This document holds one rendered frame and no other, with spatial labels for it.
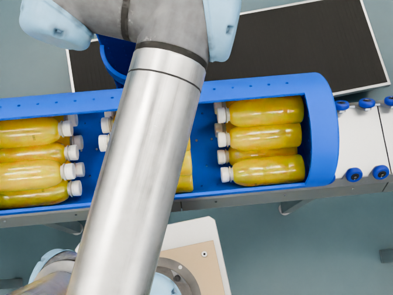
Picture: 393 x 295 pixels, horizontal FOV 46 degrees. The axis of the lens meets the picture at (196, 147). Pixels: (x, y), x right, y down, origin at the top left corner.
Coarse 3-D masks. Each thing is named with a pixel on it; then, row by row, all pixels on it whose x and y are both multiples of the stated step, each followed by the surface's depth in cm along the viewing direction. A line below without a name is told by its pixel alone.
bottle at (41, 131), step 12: (12, 120) 111; (24, 120) 111; (36, 120) 111; (48, 120) 112; (0, 132) 110; (12, 132) 110; (24, 132) 110; (36, 132) 110; (48, 132) 111; (60, 132) 112; (0, 144) 111; (12, 144) 111; (24, 144) 112; (36, 144) 112; (48, 144) 114
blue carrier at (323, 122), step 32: (32, 96) 111; (64, 96) 109; (96, 96) 108; (224, 96) 106; (256, 96) 106; (320, 96) 105; (96, 128) 128; (192, 128) 129; (320, 128) 103; (96, 160) 128; (192, 160) 129; (320, 160) 105; (192, 192) 119; (224, 192) 112
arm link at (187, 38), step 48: (144, 0) 44; (192, 0) 44; (240, 0) 46; (144, 48) 44; (192, 48) 44; (144, 96) 43; (192, 96) 44; (144, 144) 42; (96, 192) 43; (144, 192) 42; (96, 240) 41; (144, 240) 41; (96, 288) 40; (144, 288) 42
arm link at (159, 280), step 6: (156, 276) 80; (162, 276) 81; (156, 282) 79; (162, 282) 79; (168, 282) 80; (156, 288) 79; (162, 288) 79; (168, 288) 79; (174, 288) 80; (150, 294) 79; (156, 294) 79; (162, 294) 79; (168, 294) 79; (174, 294) 80; (180, 294) 83
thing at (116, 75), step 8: (104, 40) 177; (112, 40) 186; (120, 40) 192; (104, 48) 175; (112, 48) 190; (120, 48) 197; (128, 48) 201; (104, 56) 173; (112, 56) 193; (120, 56) 202; (128, 56) 207; (104, 64) 175; (112, 64) 197; (120, 64) 207; (128, 64) 214; (112, 72) 172; (120, 72) 212; (120, 80) 174
